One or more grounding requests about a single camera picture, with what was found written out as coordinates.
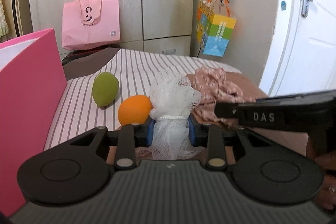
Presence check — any white door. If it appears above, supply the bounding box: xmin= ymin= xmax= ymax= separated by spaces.
xmin=259 ymin=0 xmax=335 ymax=96

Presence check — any green egg-shaped sponge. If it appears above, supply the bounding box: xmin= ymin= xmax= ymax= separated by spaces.
xmin=92 ymin=72 xmax=119 ymax=107

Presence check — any orange egg-shaped sponge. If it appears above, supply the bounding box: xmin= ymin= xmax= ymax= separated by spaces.
xmin=118 ymin=95 xmax=153 ymax=126

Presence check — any striped bed sheet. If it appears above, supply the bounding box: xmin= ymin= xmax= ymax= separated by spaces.
xmin=45 ymin=48 xmax=237 ymax=149

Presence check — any pink paper shopping bag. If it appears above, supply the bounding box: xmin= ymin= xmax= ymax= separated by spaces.
xmin=61 ymin=0 xmax=121 ymax=51

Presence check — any pink storage box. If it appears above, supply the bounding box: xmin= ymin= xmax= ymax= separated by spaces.
xmin=1 ymin=29 xmax=67 ymax=216

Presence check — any cream knitted cardigan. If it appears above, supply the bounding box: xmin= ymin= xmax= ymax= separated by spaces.
xmin=0 ymin=0 xmax=9 ymax=37

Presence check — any pink floral fabric scrunchie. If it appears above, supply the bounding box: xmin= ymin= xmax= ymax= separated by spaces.
xmin=189 ymin=67 xmax=264 ymax=128

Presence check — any person's right hand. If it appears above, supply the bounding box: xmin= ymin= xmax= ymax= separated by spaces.
xmin=306 ymin=138 xmax=335 ymax=210

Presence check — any white mesh bath pouf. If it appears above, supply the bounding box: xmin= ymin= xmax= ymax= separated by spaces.
xmin=135 ymin=69 xmax=202 ymax=160

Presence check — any colourful striped gift bag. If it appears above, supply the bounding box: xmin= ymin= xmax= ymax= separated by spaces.
xmin=196 ymin=0 xmax=236 ymax=57

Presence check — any dark chair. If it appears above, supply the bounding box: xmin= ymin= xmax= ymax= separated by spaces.
xmin=62 ymin=44 xmax=121 ymax=66

